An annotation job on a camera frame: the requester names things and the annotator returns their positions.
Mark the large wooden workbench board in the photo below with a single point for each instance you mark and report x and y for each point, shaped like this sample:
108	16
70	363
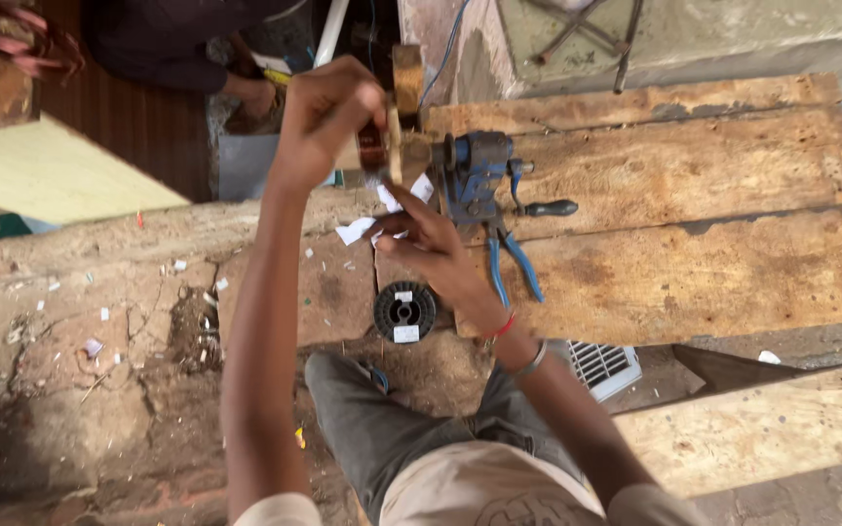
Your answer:
684	219

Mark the white paper strip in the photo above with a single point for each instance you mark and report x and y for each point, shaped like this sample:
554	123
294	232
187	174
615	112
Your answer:
354	230

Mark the pink striped cloth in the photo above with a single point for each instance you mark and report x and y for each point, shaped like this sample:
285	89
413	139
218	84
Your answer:
19	36

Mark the white pipe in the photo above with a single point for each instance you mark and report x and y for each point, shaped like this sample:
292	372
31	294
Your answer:
332	31

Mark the metal stool frame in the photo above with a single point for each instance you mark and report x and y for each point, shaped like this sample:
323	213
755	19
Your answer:
589	33

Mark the metal bangle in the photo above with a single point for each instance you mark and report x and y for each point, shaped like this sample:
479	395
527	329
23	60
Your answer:
532	362

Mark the pale yellow board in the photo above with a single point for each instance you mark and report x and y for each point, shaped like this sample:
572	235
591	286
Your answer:
48	172

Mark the person's left hand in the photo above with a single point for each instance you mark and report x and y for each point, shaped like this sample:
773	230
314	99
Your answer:
319	124

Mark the green plastic piece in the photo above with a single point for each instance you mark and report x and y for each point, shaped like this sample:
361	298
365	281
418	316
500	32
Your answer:
12	225

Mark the white plastic grille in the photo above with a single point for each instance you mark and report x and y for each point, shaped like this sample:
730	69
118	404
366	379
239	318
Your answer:
604	365

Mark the yellow scrap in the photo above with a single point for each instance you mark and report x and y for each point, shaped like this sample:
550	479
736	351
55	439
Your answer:
300	437

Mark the light wooden plank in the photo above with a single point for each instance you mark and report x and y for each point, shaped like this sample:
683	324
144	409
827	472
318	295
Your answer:
757	431

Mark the wooden winding former block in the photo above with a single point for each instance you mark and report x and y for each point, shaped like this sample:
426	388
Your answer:
408	88

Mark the blue hand-crank winding machine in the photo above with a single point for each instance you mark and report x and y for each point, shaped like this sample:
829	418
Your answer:
476	172

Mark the person's beige shirt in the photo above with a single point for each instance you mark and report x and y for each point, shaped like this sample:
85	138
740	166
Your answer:
487	489

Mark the person's left fingers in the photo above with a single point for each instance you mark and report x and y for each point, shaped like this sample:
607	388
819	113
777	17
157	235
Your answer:
359	91

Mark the person's right hand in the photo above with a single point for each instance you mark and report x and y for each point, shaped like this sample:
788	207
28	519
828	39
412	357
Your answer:
446	263

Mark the person's grey trousers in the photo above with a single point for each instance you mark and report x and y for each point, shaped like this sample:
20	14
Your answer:
384	424

